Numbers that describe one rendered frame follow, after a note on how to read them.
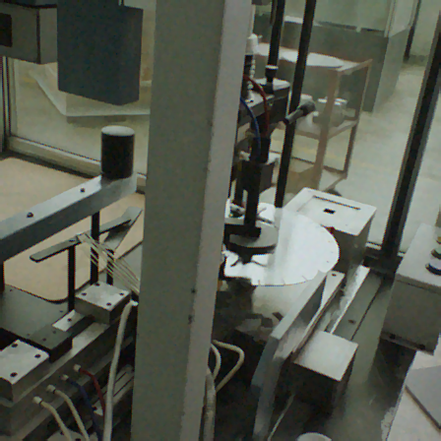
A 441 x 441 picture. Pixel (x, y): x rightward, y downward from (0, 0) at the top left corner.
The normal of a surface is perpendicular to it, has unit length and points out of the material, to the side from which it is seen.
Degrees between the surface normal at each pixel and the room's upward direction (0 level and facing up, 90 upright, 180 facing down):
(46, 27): 90
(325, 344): 0
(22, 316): 0
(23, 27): 90
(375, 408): 0
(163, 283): 90
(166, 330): 90
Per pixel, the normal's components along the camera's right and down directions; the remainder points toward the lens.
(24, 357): 0.11, -0.90
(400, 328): -0.45, 0.33
